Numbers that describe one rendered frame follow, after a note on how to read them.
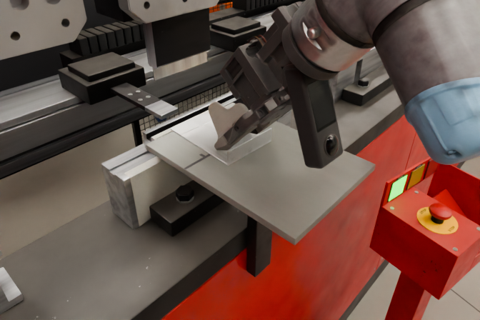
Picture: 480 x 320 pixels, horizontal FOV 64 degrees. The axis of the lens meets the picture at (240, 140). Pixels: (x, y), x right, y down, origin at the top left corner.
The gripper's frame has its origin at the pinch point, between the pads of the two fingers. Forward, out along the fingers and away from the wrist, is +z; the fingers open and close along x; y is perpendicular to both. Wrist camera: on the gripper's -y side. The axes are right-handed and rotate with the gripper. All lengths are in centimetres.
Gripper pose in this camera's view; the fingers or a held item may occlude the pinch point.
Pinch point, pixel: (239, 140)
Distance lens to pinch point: 54.1
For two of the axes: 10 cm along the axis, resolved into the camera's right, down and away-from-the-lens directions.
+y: -5.4, -8.4, 1.1
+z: -4.5, 4.0, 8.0
